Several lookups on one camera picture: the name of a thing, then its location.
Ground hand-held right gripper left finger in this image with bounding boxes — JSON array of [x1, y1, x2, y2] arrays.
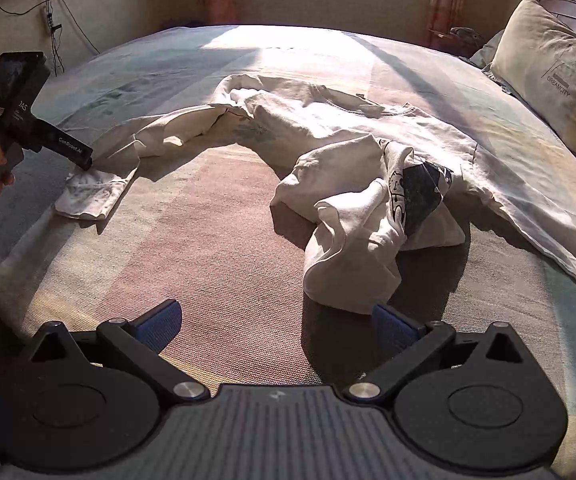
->
[[30, 299, 209, 406]]

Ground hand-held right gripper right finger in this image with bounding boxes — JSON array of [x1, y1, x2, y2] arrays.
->
[[345, 302, 523, 406]]

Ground white printed long-sleeve shirt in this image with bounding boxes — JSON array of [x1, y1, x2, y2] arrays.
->
[[55, 74, 576, 316]]

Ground pastel checked bed sheet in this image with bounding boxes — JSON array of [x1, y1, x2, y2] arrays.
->
[[0, 24, 576, 480]]

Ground blue-grey pillow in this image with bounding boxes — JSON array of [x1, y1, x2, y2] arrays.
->
[[470, 30, 506, 86]]

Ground wooden nightstand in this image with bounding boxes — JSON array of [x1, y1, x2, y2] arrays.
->
[[428, 27, 488, 58]]

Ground grey rumpled cloth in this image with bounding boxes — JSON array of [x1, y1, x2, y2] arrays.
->
[[450, 26, 486, 43]]

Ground cream printed pillow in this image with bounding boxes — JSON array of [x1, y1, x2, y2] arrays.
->
[[488, 0, 576, 158]]

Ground wooden bed headboard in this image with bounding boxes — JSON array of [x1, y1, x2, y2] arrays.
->
[[532, 0, 576, 186]]

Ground black wall cable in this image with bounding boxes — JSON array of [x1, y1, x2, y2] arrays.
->
[[58, 0, 101, 56], [43, 0, 66, 76]]

